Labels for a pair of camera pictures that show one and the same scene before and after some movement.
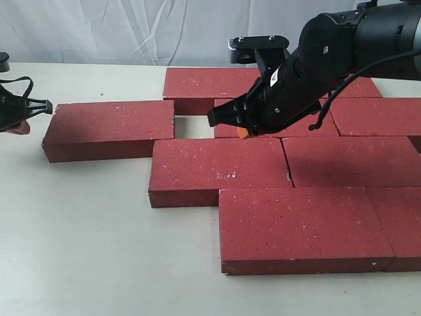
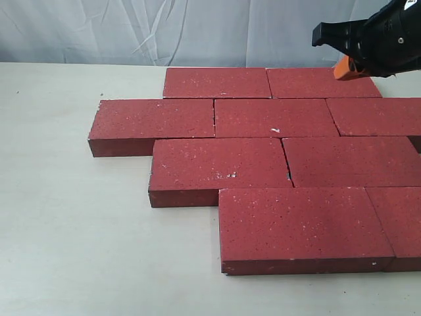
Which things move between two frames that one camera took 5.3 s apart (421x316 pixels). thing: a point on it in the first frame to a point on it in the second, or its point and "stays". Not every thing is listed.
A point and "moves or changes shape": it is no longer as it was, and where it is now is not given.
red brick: (94, 131) moves or changes shape
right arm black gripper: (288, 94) to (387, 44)
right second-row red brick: (377, 116) stays
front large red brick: (298, 230) stays
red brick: (189, 172) stays
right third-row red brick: (381, 161) stays
